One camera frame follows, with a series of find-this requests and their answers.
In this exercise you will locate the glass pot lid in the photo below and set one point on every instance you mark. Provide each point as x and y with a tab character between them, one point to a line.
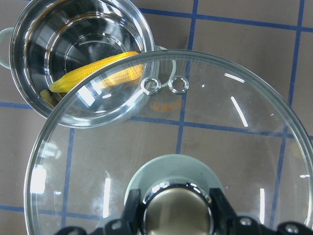
207	123

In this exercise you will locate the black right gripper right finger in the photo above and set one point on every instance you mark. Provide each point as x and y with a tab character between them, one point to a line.
227	222

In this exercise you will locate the pale green cooking pot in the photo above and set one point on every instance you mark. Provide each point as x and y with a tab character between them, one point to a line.
54	37

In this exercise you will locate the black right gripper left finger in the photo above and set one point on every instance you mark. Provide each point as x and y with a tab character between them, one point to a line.
128	223

